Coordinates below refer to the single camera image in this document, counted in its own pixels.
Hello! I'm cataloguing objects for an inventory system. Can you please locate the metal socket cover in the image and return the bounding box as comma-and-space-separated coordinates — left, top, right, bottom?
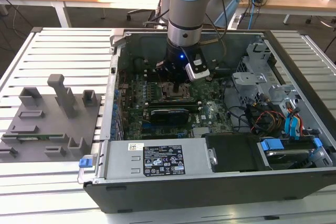
160, 81, 192, 101

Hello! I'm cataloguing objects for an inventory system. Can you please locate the CPU socket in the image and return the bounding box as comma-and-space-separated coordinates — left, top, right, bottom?
157, 81, 194, 101

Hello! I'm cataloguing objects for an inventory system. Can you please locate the black round component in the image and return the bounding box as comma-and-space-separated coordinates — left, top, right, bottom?
133, 57, 148, 74

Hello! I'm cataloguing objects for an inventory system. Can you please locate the black graphics card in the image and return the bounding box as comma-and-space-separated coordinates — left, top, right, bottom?
150, 108, 190, 125

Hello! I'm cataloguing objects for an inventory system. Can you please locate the green motherboard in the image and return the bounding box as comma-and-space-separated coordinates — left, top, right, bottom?
117, 70, 234, 141

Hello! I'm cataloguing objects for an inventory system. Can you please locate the small silver chipset heatsink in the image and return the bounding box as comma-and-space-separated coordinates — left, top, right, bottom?
193, 127, 211, 137

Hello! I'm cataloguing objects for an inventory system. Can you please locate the silver metal drive cage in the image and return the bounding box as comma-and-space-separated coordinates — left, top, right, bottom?
230, 42, 302, 116

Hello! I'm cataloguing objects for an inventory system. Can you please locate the black rating label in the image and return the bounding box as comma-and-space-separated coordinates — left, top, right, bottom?
143, 144, 186, 176

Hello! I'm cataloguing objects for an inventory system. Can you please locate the black plastic shroud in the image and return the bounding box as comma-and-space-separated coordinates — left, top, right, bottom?
204, 133, 271, 174

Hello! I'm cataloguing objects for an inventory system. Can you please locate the grey parts rack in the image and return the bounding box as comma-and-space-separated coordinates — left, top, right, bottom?
0, 73, 103, 163

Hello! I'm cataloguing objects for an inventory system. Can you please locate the silver power supply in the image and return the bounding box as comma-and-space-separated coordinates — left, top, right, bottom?
96, 140, 211, 184

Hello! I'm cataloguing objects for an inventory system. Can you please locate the hard disk in blue carrier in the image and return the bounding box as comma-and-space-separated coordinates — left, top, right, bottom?
258, 137, 323, 169

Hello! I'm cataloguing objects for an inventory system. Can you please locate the black grey PC case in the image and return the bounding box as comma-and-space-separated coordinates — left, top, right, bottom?
78, 28, 336, 214

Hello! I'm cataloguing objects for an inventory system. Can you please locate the blue release latch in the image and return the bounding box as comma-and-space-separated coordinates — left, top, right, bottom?
78, 157, 92, 168

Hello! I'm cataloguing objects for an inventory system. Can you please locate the green RAM stick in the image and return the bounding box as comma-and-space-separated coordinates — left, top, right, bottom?
2, 134, 64, 141

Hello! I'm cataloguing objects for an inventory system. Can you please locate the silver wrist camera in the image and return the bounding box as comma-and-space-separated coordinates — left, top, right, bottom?
185, 53, 211, 81

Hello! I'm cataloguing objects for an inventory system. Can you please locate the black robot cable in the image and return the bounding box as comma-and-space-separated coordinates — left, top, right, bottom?
199, 0, 228, 56

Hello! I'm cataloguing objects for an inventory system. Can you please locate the black wire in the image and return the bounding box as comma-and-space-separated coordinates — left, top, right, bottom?
222, 76, 254, 133

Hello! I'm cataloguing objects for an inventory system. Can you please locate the blue cable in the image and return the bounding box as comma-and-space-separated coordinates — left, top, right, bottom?
248, 0, 258, 29

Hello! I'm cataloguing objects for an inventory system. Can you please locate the multicolour power wire bundle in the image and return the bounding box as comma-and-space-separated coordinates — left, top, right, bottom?
246, 102, 287, 135

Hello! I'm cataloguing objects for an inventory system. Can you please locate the blue flat data wire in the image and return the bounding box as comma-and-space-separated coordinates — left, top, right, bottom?
284, 115, 296, 141
291, 112, 303, 141

